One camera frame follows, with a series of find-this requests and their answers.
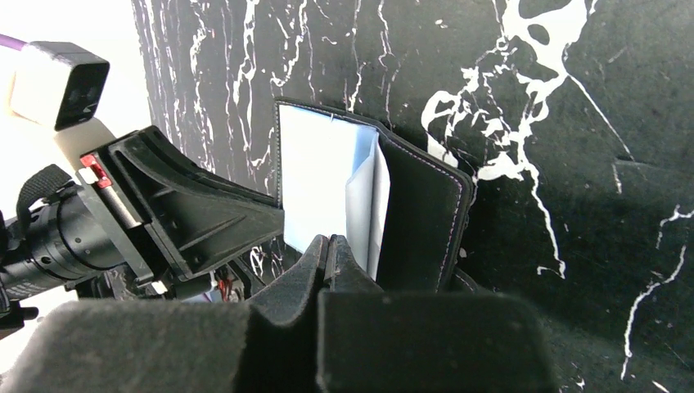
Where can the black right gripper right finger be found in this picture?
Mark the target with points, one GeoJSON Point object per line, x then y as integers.
{"type": "Point", "coordinates": [369, 340]}

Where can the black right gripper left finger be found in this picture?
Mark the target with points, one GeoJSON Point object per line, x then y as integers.
{"type": "Point", "coordinates": [265, 344]}

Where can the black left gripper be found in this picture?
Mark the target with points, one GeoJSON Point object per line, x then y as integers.
{"type": "Point", "coordinates": [194, 220]}

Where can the black leather card holder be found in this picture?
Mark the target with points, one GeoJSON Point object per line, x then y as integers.
{"type": "Point", "coordinates": [402, 211]}

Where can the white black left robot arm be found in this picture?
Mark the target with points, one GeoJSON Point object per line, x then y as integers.
{"type": "Point", "coordinates": [54, 241]}

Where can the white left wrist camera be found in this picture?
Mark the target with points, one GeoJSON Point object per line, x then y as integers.
{"type": "Point", "coordinates": [58, 84]}

